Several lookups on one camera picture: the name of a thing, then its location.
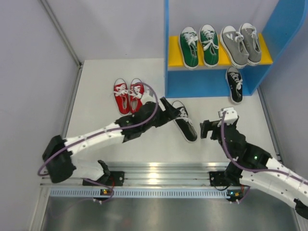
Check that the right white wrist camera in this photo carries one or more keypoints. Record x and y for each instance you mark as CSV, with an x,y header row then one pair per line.
x,y
228,115

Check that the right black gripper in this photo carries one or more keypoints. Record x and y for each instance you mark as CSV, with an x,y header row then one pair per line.
x,y
212,130

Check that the right red sneaker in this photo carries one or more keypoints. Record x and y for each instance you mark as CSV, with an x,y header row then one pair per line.
x,y
136,91

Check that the slotted cable duct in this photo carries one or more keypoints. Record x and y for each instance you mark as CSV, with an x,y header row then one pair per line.
x,y
139,193

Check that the left red sneaker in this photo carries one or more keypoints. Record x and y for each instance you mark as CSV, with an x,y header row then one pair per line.
x,y
120,92

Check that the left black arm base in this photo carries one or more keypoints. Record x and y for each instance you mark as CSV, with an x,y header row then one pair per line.
x,y
114,178

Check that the yellow shelf board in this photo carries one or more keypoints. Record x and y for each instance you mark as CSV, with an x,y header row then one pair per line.
x,y
175,59

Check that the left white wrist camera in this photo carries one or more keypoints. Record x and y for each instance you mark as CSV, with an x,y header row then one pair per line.
x,y
148,96

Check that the grey sneaker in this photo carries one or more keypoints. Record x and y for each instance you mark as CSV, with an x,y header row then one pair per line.
x,y
232,42
252,44

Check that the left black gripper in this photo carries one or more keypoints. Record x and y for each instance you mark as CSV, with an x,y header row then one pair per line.
x,y
164,111

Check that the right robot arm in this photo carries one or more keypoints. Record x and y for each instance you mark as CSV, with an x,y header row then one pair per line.
x,y
254,167

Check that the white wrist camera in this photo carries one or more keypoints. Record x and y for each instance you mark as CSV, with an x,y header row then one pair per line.
x,y
148,96
228,115

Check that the black sneaker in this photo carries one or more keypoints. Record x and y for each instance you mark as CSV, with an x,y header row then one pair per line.
x,y
184,122
235,83

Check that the red sneaker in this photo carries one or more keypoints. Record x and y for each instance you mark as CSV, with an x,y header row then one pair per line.
x,y
120,92
136,91

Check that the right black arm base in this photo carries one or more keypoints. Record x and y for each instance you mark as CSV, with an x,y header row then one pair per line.
x,y
217,179

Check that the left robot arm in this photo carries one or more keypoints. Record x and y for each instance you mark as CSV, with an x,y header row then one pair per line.
x,y
66,157

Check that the green sneaker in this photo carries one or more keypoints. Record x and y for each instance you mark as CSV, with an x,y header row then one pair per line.
x,y
208,39
188,41

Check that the blue shoe shelf frame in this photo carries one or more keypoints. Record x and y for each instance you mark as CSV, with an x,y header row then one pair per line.
x,y
284,23

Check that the aluminium corner post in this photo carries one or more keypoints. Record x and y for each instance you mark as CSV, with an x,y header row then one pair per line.
x,y
47,8

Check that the aluminium mounting rail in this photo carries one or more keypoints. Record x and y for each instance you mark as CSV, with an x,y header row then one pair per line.
x,y
157,174

